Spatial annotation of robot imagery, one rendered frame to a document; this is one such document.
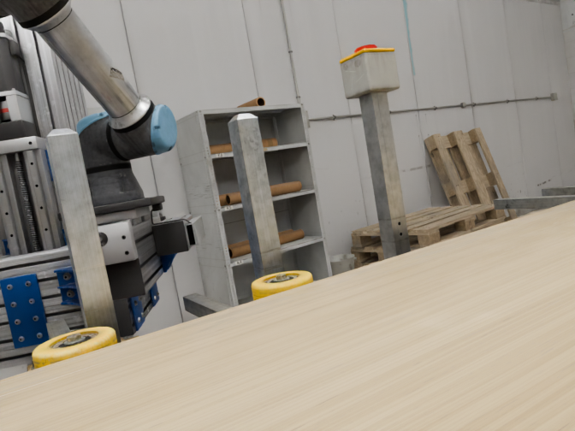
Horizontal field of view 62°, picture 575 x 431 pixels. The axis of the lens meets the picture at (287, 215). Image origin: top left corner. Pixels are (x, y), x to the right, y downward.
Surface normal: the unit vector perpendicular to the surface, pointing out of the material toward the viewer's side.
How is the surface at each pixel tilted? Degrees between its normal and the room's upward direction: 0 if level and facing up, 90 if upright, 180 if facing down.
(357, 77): 90
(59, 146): 90
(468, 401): 0
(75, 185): 90
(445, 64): 90
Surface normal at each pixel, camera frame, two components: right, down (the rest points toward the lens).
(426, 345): -0.17, -0.98
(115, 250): 0.11, 0.07
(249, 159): 0.50, -0.01
